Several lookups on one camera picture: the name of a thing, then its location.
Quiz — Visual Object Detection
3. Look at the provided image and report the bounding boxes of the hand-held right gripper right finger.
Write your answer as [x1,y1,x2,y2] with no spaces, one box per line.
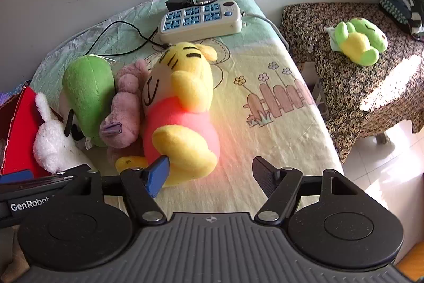
[252,156,366,227]

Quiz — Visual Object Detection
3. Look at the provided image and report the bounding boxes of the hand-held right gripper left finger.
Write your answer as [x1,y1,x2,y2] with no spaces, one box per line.
[78,155,170,227]

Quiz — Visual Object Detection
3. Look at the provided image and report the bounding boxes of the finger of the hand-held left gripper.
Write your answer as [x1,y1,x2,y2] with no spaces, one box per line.
[0,164,99,195]

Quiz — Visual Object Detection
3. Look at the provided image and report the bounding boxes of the white rabbit plush toy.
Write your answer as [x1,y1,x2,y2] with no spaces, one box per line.
[32,92,88,172]

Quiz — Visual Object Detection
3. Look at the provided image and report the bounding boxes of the red cardboard box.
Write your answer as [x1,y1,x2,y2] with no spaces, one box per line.
[0,86,50,177]

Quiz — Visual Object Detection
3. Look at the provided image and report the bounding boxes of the yellow tiger plush toy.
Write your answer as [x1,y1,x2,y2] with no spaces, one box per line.
[115,42,221,187]

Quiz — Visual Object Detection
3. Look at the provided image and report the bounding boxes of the brown teddy bear plush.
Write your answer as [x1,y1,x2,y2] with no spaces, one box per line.
[99,58,151,164]

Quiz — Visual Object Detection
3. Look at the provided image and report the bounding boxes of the floral cloth covered table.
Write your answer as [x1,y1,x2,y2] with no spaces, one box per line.
[279,3,424,164]

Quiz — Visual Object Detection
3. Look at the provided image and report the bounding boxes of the small white packet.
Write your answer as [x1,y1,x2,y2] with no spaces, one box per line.
[325,26,342,51]

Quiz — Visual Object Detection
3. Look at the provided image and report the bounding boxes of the white power strip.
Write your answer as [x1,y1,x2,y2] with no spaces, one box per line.
[157,0,244,45]

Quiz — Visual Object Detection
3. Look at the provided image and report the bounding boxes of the green frog plush toy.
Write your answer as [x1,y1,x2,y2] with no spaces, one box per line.
[334,17,389,66]

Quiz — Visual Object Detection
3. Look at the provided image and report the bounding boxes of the black power adapter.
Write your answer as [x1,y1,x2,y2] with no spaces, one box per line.
[166,0,194,12]

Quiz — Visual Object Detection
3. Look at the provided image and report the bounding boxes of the stack of folded clothes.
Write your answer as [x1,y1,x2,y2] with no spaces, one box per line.
[379,0,424,38]

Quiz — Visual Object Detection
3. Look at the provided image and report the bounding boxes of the thin black cable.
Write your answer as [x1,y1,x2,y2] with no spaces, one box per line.
[89,21,169,56]

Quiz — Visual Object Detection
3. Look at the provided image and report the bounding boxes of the white power strip cord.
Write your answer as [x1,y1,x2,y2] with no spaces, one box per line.
[240,12,290,51]

